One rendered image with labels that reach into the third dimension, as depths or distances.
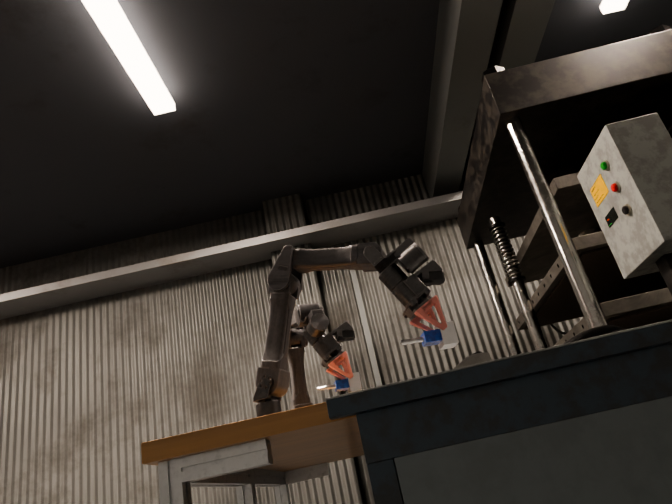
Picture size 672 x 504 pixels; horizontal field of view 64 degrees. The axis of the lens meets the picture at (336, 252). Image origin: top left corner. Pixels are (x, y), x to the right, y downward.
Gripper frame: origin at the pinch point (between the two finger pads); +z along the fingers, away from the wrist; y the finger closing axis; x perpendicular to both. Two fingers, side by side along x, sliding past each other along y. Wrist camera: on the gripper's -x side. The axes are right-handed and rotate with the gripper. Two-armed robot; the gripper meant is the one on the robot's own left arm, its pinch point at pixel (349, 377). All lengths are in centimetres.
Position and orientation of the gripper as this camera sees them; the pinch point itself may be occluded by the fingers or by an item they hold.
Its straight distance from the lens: 169.0
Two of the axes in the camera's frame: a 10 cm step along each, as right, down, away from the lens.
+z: 6.3, 7.3, -2.7
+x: -7.7, 5.4, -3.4
